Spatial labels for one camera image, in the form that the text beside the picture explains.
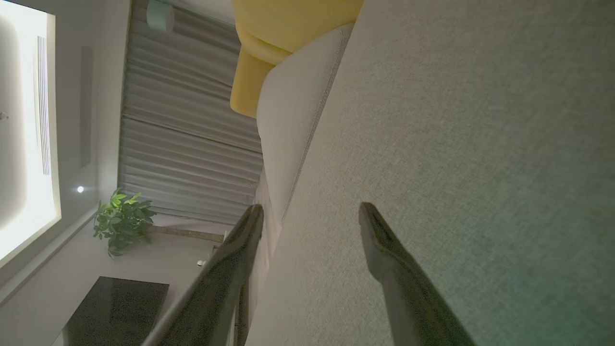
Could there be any white ceiling air vent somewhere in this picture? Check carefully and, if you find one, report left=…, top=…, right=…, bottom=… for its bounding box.
left=37, top=35, right=52, bottom=176

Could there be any grey pleated curtain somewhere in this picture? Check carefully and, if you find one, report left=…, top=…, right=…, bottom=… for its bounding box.
left=118, top=0, right=264, bottom=226

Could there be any yellow sofa cushion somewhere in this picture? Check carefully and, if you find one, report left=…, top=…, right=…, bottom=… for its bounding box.
left=230, top=0, right=364, bottom=118

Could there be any dark ceiling slot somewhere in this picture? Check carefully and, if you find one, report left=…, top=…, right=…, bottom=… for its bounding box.
left=79, top=45, right=93, bottom=169

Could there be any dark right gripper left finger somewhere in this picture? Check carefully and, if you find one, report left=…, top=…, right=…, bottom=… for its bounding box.
left=142, top=204, right=264, bottom=346

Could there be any green potted plant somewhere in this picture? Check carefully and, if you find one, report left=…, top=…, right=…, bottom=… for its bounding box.
left=93, top=188, right=225, bottom=259

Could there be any large grey sofa seat cushion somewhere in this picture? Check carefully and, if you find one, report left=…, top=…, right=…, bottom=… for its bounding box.
left=245, top=0, right=615, bottom=346

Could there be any small grey sofa seat cushion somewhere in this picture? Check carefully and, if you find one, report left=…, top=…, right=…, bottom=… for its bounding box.
left=256, top=23, right=355, bottom=224

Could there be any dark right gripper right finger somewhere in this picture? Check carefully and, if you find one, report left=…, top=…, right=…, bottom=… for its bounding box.
left=359, top=202, right=476, bottom=346

